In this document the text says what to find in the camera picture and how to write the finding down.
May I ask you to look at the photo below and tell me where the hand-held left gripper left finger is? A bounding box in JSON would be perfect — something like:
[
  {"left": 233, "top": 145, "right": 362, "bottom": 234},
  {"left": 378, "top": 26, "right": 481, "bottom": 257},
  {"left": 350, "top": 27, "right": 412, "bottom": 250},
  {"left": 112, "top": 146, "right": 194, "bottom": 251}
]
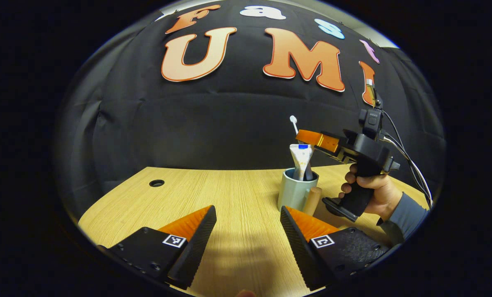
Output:
[{"left": 97, "top": 205, "right": 217, "bottom": 290}]

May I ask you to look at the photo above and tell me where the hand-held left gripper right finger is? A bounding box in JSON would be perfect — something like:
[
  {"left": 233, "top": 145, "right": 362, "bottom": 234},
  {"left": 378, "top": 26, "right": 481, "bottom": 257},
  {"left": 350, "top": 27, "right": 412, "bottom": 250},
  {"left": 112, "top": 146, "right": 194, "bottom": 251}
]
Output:
[{"left": 280, "top": 205, "right": 391, "bottom": 291}]

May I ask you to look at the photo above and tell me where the white toothpaste tube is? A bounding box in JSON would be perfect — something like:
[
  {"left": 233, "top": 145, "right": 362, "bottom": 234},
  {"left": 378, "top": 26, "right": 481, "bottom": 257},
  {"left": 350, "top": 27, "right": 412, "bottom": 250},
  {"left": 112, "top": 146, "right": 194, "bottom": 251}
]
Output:
[{"left": 289, "top": 144, "right": 315, "bottom": 182}]

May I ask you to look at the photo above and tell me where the white toothbrush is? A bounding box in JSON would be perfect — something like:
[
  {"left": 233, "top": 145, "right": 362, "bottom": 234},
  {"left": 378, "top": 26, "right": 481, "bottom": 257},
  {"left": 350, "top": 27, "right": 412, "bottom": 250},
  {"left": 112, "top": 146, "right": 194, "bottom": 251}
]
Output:
[{"left": 289, "top": 115, "right": 301, "bottom": 145}]

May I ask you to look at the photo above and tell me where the light blue cup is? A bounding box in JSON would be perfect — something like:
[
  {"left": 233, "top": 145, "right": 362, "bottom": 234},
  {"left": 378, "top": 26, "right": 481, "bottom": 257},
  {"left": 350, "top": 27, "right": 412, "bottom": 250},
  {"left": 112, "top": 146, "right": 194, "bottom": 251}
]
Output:
[{"left": 277, "top": 167, "right": 322, "bottom": 216}]

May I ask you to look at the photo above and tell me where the wooden desktop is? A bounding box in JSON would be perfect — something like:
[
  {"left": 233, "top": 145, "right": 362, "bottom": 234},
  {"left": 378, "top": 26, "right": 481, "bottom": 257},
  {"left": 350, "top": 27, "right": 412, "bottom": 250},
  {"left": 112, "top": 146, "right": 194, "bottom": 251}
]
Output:
[{"left": 78, "top": 164, "right": 430, "bottom": 297}]

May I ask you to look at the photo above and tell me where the black backdrop cloth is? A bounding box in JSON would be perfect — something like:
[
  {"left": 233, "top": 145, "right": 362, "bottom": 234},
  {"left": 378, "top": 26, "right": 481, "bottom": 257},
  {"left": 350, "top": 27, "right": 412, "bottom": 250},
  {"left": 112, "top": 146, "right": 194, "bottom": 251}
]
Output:
[{"left": 54, "top": 0, "right": 447, "bottom": 215}]

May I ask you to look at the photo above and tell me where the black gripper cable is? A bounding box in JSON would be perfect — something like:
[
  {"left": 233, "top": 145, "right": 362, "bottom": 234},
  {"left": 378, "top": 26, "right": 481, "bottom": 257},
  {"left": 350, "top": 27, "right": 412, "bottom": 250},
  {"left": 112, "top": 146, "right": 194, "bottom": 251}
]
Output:
[{"left": 380, "top": 109, "right": 432, "bottom": 205}]

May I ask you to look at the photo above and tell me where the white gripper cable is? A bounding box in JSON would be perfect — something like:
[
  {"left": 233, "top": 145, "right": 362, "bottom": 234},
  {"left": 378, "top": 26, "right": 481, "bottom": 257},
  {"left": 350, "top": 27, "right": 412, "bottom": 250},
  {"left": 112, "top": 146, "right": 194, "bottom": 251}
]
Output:
[{"left": 381, "top": 136, "right": 433, "bottom": 207}]

